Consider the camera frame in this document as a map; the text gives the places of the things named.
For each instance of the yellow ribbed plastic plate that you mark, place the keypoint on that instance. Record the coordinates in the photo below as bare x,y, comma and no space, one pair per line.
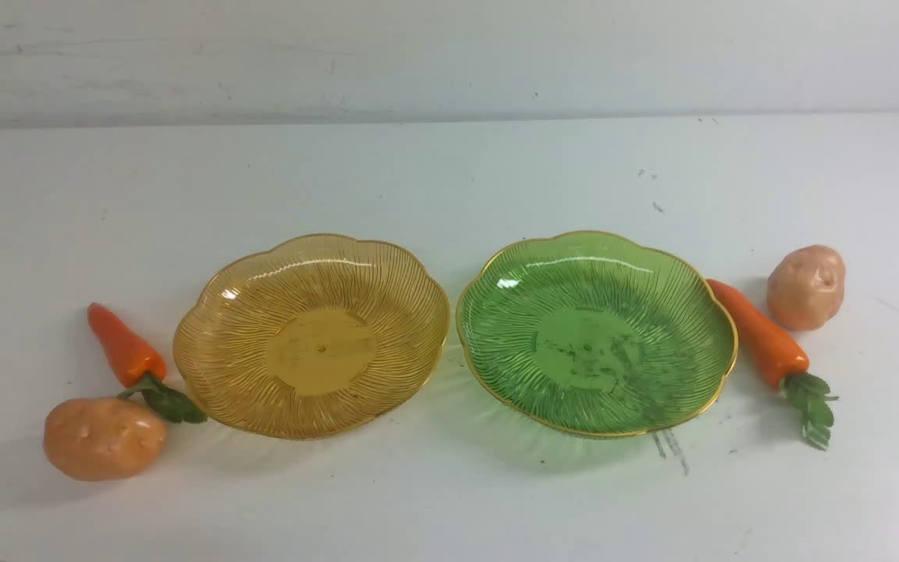
317,336

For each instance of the toy potato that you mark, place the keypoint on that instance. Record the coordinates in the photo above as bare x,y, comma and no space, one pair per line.
807,288
102,439

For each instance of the green ribbed plastic plate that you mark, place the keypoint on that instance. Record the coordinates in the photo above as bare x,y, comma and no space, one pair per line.
596,336

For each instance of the toy carrot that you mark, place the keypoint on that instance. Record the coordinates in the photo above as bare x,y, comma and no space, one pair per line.
139,368
782,364

